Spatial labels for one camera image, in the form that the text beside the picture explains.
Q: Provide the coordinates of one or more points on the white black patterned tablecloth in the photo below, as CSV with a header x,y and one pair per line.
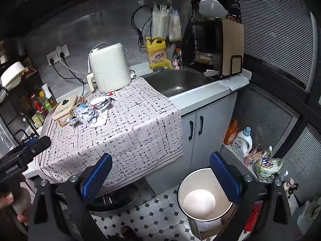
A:
x,y
138,120

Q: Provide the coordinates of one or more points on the white paper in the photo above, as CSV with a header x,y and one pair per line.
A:
x,y
86,117

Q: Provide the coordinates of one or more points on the white laundry detergent bottle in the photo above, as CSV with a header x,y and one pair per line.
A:
x,y
240,144

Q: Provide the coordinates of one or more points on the grey sink cabinet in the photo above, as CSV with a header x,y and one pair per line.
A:
x,y
213,120

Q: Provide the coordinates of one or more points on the yellow dish soap bottle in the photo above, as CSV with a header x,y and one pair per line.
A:
x,y
158,52

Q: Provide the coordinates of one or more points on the brown paper bag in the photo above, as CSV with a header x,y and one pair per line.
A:
x,y
82,100

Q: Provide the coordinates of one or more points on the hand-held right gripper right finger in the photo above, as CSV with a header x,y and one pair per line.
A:
x,y
224,178

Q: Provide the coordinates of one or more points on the person's left hand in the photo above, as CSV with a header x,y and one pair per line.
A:
x,y
7,199

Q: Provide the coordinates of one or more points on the white round waste bin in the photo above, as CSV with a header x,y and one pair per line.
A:
x,y
198,180

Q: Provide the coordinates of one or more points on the yellow capped sauce bottle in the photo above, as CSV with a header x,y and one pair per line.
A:
x,y
42,101

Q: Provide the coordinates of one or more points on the clear hanging plastic bag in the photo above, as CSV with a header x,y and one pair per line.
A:
x,y
175,26
159,21

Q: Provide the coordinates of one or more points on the brown paper scrap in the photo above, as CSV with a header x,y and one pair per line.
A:
x,y
63,122

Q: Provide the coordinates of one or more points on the dark round sink plug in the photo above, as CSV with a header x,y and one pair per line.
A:
x,y
159,69

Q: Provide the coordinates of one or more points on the white wall socket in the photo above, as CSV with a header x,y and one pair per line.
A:
x,y
52,58
62,50

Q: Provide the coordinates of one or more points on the red capped sauce bottle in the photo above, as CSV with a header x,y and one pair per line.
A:
x,y
36,106

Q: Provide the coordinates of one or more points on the white round appliance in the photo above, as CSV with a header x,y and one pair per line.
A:
x,y
11,74

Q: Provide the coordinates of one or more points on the green white refill pouch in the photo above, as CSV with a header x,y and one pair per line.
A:
x,y
267,167

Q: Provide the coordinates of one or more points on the small pink bottle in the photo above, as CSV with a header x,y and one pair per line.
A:
x,y
176,64

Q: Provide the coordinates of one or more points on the cream air fryer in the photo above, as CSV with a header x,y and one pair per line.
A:
x,y
110,65

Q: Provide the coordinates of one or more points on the steel sink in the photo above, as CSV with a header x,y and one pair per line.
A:
x,y
175,82

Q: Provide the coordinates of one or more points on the white plastic container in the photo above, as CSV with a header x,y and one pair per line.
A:
x,y
212,7

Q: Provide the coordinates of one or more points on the red package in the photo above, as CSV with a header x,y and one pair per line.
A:
x,y
254,217

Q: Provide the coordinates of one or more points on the white cloth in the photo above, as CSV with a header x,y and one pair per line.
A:
x,y
235,82

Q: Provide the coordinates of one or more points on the orange cleaner bottle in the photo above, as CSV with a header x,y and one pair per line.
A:
x,y
230,134

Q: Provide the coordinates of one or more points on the white paper bag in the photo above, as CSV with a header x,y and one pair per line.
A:
x,y
100,121

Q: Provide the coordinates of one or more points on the black dish rack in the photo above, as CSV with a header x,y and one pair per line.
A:
x,y
208,37

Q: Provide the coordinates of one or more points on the wooden board with black knob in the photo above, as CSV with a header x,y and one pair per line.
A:
x,y
62,109

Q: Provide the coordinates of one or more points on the white drain spout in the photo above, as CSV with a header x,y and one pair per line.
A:
x,y
212,72

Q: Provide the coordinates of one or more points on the pink snack bag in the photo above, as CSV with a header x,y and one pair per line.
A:
x,y
252,159

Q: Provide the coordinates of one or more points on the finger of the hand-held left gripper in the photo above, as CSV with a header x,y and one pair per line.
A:
x,y
29,141
40,145

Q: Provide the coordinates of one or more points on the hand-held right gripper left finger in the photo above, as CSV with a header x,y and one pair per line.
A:
x,y
99,178

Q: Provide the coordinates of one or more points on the white capped oil bottle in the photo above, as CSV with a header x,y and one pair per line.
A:
x,y
47,91

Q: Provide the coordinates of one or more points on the yellow sponge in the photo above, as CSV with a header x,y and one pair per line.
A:
x,y
169,64

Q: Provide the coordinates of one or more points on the beige cutting board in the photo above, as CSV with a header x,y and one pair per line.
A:
x,y
233,42

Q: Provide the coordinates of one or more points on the steel faucet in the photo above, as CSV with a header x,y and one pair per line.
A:
x,y
179,55

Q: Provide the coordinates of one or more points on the steel food container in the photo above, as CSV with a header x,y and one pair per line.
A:
x,y
204,57

